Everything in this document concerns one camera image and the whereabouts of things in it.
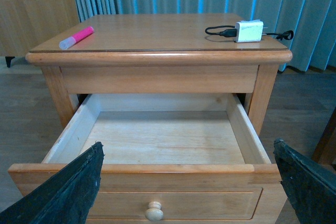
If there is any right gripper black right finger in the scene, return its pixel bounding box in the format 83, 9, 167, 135
274, 138, 335, 223

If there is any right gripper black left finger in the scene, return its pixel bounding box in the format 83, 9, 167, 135
1, 142, 104, 223

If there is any wooden drawer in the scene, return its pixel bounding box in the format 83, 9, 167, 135
8, 93, 286, 223

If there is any pink highlighter marker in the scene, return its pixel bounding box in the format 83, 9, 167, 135
59, 26, 95, 50

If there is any round wooden drawer knob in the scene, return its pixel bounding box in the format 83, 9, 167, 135
145, 201, 164, 221

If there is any wooden nightstand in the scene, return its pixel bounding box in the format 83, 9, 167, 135
26, 14, 292, 132

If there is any white power adapter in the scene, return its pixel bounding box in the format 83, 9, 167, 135
234, 19, 264, 43

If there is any large wooden cabinet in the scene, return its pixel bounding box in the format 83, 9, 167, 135
1, 0, 79, 67

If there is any black cable on nightstand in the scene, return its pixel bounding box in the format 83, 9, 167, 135
205, 25, 294, 41

